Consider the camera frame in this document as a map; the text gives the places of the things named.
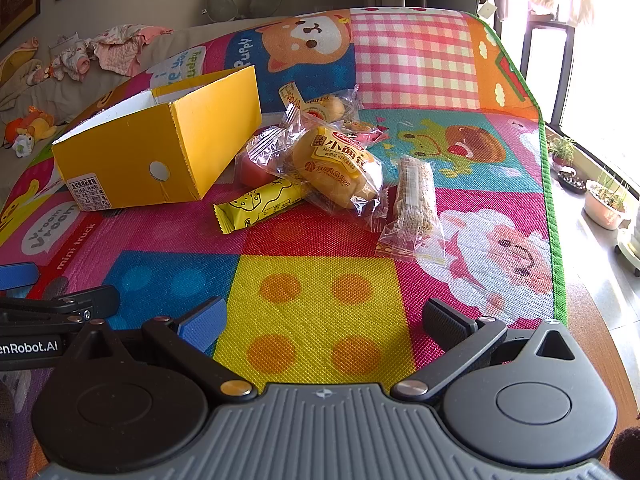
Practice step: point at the small pink candy packet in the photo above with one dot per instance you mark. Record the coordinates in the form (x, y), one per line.
(367, 135)

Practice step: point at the clear packet with bun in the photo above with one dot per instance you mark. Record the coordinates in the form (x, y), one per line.
(330, 165)

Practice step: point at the orange plush toy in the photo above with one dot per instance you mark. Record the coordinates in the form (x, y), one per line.
(35, 122)

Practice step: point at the beige crumpled blanket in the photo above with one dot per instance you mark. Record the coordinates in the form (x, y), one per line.
(17, 75)

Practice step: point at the yellow cheese snack packet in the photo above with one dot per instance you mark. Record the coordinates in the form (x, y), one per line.
(255, 205)

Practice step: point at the small potted plant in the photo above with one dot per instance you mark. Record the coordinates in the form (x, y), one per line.
(562, 160)

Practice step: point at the clear packet of biscuit sticks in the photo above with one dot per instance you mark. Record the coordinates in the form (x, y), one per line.
(327, 107)

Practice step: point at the yellow cardboard box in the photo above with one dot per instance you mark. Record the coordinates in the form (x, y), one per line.
(125, 160)

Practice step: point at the clear cereal bar packet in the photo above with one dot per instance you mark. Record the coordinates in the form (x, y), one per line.
(412, 200)

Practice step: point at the colourful cartoon play mat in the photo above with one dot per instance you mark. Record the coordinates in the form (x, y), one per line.
(310, 310)

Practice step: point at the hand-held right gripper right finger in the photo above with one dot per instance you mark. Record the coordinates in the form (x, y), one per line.
(442, 322)

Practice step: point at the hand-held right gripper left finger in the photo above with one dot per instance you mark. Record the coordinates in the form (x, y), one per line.
(202, 324)

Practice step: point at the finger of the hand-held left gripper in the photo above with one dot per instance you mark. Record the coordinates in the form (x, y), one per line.
(17, 276)
(75, 305)

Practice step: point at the red jelly packet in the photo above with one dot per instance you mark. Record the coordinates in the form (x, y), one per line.
(250, 167)

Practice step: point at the dark fuzzy object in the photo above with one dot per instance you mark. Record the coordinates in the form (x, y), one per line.
(627, 455)

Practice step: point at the small white plush toy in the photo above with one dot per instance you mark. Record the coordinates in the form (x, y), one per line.
(22, 146)

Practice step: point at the white flower pot with plant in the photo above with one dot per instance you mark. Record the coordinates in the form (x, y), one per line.
(602, 210)

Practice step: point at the dark plant dish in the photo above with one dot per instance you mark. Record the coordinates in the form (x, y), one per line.
(572, 182)

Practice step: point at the pile of baby clothes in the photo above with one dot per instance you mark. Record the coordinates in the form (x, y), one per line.
(120, 50)

